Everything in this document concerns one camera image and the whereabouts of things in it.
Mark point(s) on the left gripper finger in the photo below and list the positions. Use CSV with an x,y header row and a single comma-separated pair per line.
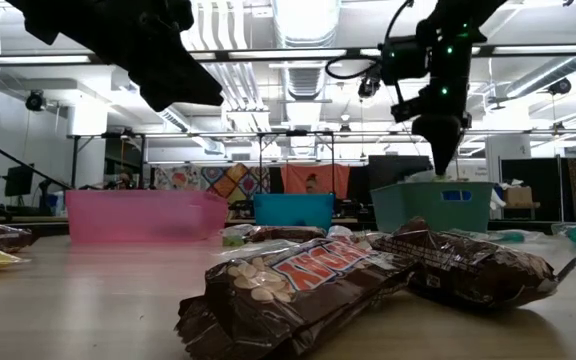
x,y
193,85
160,97

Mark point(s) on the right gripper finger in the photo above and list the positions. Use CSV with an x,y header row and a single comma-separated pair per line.
x,y
430,135
449,137

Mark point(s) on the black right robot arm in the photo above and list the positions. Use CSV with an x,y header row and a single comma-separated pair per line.
x,y
448,20

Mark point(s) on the large black screen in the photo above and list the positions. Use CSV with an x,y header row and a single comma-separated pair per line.
x,y
400,167

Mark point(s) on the green plastic bin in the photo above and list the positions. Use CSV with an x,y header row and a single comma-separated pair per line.
x,y
448,210

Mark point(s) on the cardboard box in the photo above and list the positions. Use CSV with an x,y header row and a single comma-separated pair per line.
x,y
518,195

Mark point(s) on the person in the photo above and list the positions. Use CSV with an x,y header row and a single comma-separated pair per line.
x,y
127,181
311,184

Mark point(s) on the black partition panel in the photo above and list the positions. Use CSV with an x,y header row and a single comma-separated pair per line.
x,y
543,175

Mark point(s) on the orange hanging cloth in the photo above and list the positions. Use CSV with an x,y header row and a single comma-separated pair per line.
x,y
333,180

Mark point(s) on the colourful patchwork quilt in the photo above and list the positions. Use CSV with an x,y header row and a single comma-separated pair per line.
x,y
238,185

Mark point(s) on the pink plastic bin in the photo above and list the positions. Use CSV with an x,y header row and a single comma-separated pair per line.
x,y
138,217

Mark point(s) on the blue plastic bin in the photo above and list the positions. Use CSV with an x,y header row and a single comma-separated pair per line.
x,y
293,212

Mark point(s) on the small black monitor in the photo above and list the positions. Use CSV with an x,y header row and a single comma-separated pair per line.
x,y
19,181

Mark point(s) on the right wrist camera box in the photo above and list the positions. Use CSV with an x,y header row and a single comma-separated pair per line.
x,y
407,110

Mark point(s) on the black hanging camera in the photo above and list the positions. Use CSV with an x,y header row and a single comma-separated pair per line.
x,y
368,89
560,86
34,101

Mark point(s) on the black metal rack frame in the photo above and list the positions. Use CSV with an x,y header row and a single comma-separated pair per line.
x,y
74,160

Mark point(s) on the black aluminium frame rail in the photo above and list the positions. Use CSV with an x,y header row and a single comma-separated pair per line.
x,y
53,226

